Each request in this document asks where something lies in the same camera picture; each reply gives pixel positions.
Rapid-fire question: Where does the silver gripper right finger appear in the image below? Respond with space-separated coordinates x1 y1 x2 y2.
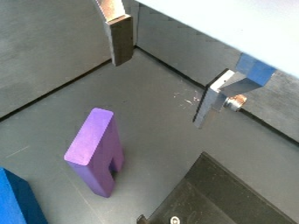
192 53 276 128

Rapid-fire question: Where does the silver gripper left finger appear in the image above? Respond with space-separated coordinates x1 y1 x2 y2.
95 0 133 67

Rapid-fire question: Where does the purple double-square block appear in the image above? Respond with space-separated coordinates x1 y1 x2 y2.
64 108 124 198

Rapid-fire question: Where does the black curved holder stand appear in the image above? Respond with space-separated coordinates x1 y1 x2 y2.
136 152 299 224

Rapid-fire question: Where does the blue shape-sorter block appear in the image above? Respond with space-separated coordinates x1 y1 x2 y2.
0 167 48 224

